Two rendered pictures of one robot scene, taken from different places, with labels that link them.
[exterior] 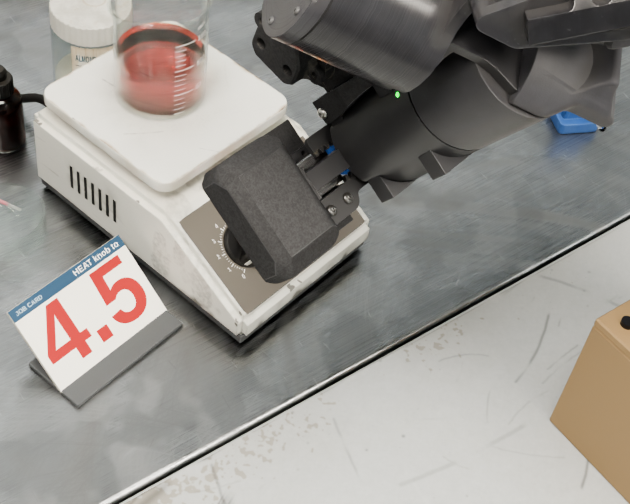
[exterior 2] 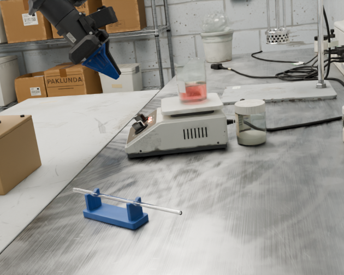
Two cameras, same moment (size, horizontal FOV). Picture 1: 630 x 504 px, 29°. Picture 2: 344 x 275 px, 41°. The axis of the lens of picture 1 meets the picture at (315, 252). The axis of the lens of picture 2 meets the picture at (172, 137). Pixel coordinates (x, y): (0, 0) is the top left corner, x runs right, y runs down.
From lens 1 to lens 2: 1.43 m
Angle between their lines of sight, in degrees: 108
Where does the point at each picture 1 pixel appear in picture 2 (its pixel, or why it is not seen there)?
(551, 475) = not seen: hidden behind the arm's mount
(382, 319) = (105, 155)
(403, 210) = (127, 168)
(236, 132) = (163, 105)
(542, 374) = (50, 168)
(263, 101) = (167, 108)
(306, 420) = (102, 142)
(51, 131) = not seen: hidden behind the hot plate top
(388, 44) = not seen: outside the picture
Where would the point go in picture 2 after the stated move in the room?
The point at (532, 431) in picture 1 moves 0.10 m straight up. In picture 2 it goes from (45, 162) to (35, 114)
